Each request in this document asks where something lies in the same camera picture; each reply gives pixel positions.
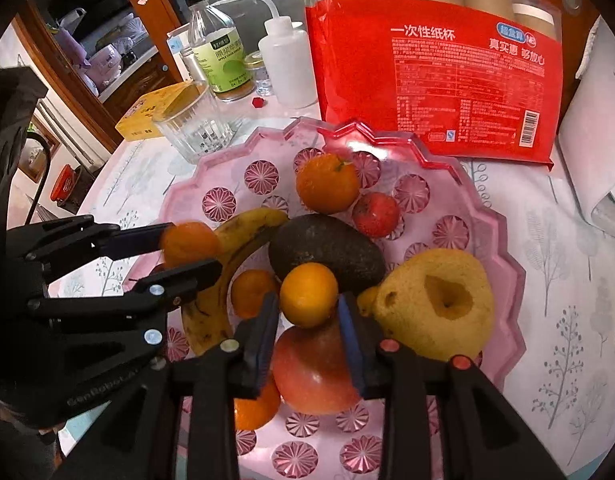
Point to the clear glass tumbler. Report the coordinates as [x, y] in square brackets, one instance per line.
[197, 130]

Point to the yellow cardboard box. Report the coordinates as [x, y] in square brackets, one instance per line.
[142, 115]

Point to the red lid container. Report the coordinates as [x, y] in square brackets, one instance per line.
[62, 185]

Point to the yellow pear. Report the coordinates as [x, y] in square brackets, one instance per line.
[412, 320]

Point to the red paper cup package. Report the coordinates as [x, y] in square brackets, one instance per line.
[437, 85]

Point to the small red cap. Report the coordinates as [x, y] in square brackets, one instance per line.
[259, 103]

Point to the pink glass fruit bowl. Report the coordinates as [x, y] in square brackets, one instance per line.
[437, 195]

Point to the wooden kitchen cabinet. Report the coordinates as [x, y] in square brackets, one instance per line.
[137, 80]

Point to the spotted yellow banana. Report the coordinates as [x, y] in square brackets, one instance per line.
[237, 235]

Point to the dark avocado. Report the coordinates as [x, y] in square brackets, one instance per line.
[327, 245]

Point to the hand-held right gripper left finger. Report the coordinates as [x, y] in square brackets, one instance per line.
[265, 345]

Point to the white and blue carton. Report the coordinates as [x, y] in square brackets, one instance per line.
[180, 42]

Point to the small clear jar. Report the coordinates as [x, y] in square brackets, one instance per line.
[260, 80]

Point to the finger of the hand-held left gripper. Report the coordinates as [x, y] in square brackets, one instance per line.
[187, 280]
[137, 240]

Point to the small red fruit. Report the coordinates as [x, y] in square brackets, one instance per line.
[375, 215]

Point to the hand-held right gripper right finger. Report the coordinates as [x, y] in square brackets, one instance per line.
[350, 345]

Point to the small metal can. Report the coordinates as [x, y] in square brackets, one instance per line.
[192, 65]

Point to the white squeeze wash bottle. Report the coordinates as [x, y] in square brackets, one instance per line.
[287, 65]

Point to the green label glass bottle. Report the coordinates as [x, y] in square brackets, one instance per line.
[222, 60]

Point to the large orange mandarin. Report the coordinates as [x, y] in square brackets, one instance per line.
[327, 185]

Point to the red apple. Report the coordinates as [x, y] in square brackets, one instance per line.
[312, 370]

